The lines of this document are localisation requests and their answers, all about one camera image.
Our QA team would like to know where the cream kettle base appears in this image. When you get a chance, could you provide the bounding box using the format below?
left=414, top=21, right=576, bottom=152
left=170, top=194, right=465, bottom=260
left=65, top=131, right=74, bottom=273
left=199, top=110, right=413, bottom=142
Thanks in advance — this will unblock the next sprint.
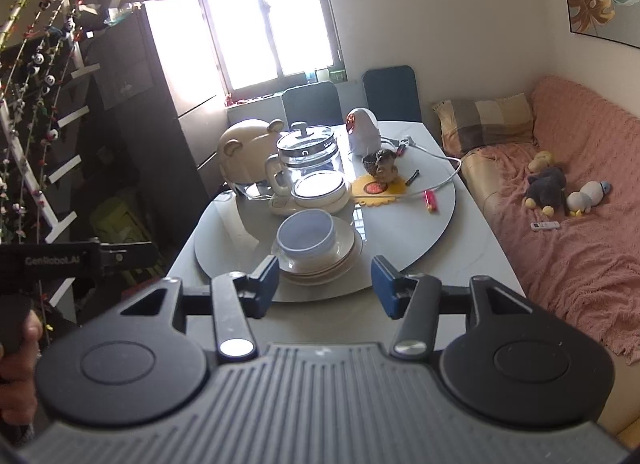
left=270, top=171, right=352, bottom=217

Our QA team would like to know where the white slatted stair rail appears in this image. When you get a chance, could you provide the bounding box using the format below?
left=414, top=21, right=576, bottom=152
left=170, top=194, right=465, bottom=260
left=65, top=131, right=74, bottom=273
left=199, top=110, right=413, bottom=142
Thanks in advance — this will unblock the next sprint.
left=0, top=8, right=118, bottom=325

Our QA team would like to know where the dark tall cabinet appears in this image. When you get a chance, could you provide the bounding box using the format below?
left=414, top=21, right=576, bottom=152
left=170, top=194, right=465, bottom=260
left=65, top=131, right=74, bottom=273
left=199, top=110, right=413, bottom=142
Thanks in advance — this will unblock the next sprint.
left=82, top=6, right=228, bottom=245

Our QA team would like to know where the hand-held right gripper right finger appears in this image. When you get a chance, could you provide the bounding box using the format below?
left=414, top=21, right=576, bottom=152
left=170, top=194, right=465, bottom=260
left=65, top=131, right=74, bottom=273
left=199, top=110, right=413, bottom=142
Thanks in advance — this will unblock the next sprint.
left=371, top=255, right=536, bottom=360

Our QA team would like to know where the blue plastic bowl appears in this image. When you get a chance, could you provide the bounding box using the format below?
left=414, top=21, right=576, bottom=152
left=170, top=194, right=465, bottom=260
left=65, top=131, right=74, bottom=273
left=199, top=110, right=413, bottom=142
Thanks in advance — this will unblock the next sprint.
left=276, top=210, right=337, bottom=259

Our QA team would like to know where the glass turntable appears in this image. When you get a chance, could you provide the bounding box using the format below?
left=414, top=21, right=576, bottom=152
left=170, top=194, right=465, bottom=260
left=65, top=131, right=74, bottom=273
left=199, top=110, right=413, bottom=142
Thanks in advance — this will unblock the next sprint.
left=193, top=171, right=457, bottom=303

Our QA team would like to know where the white cable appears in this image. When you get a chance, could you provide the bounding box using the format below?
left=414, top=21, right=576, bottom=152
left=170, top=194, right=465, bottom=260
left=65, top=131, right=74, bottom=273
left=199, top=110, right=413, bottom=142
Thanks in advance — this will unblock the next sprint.
left=385, top=136, right=463, bottom=195

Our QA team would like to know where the dark plush toy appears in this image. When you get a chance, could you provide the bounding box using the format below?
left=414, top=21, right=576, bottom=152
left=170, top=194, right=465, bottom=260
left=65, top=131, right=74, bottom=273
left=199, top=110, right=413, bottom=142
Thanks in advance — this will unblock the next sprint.
left=524, top=167, right=568, bottom=217

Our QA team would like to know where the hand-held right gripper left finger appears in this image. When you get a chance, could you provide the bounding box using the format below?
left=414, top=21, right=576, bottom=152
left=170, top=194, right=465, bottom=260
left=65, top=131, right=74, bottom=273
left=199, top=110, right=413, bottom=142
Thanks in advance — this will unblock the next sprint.
left=117, top=256, right=281, bottom=362

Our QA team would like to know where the beige bear-shaped cover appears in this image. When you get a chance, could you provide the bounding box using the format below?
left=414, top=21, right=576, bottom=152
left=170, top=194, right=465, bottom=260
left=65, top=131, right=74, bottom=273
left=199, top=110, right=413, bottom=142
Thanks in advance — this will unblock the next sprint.
left=216, top=119, right=286, bottom=191

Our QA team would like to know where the plaid pillow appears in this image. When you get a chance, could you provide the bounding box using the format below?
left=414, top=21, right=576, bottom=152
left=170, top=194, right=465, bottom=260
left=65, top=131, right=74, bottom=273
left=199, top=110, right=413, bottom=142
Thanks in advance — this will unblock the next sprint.
left=432, top=92, right=536, bottom=157

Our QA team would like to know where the yellow sunflower coaster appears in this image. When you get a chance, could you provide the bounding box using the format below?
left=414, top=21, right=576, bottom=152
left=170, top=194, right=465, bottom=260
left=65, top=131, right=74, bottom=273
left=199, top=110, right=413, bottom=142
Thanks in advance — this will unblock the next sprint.
left=350, top=174, right=407, bottom=206

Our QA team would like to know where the flower garland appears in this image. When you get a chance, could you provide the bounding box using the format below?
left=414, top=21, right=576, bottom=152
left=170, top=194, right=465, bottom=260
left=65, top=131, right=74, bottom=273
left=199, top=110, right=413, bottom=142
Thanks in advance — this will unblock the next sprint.
left=0, top=0, right=113, bottom=245

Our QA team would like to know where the white penguin plush toy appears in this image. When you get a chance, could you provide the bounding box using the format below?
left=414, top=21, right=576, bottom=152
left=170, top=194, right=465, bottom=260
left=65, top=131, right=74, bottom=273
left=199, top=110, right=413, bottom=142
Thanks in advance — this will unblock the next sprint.
left=566, top=181, right=612, bottom=217

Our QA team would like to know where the stack of green stools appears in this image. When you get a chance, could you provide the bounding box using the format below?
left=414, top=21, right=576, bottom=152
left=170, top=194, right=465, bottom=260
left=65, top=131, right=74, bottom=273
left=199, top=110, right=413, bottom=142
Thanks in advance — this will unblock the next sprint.
left=90, top=196, right=151, bottom=257

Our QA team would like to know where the white round appliance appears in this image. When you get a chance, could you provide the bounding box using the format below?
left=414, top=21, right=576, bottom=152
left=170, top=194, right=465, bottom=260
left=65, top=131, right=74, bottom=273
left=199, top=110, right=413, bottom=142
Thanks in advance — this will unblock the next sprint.
left=346, top=107, right=382, bottom=157

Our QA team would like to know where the person's left hand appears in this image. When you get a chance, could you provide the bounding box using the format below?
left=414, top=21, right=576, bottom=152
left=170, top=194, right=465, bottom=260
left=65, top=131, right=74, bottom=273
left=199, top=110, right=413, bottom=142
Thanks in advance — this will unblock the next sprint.
left=0, top=308, right=45, bottom=426

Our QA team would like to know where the dark chair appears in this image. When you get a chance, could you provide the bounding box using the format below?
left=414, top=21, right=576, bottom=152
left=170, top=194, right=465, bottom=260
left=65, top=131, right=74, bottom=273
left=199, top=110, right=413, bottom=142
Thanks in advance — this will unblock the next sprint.
left=361, top=65, right=423, bottom=125
left=281, top=81, right=343, bottom=132

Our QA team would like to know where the brown figurine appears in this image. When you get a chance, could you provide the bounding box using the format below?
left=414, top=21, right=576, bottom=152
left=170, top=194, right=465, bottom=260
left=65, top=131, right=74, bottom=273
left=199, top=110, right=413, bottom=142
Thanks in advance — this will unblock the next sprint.
left=372, top=148, right=401, bottom=183

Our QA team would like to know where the window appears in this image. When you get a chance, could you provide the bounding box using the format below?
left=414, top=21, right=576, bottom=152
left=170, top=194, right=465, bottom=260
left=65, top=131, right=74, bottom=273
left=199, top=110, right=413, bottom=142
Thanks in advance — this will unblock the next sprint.
left=187, top=0, right=346, bottom=94

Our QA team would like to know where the yellow plush toy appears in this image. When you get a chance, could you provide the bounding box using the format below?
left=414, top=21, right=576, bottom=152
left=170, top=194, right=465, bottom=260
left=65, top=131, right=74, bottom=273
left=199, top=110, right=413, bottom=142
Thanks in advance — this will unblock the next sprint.
left=527, top=151, right=556, bottom=175

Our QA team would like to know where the glass kettle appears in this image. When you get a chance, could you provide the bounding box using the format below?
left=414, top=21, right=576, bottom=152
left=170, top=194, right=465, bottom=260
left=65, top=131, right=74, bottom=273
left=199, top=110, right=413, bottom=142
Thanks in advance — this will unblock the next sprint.
left=265, top=122, right=346, bottom=195

